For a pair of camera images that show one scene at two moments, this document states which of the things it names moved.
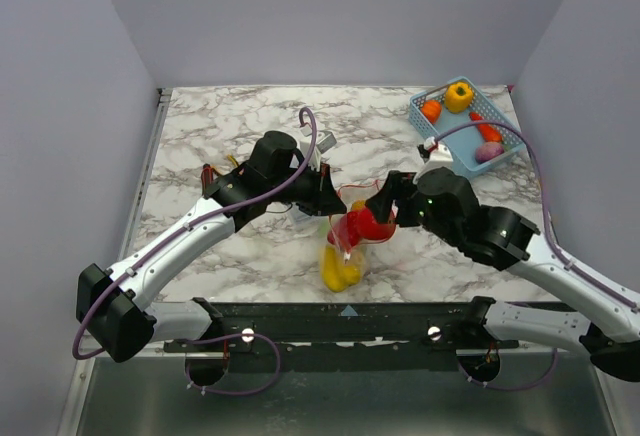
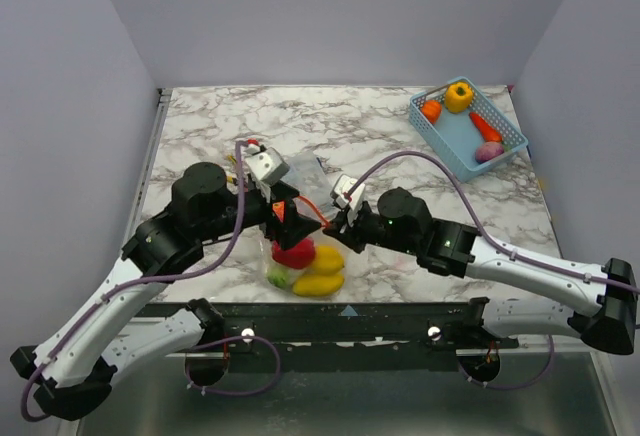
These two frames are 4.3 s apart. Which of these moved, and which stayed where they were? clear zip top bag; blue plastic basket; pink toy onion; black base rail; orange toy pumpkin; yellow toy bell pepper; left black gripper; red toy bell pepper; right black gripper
Moved: red toy bell pepper; left black gripper; right black gripper; clear zip top bag
Stayed: pink toy onion; orange toy pumpkin; blue plastic basket; black base rail; yellow toy bell pepper
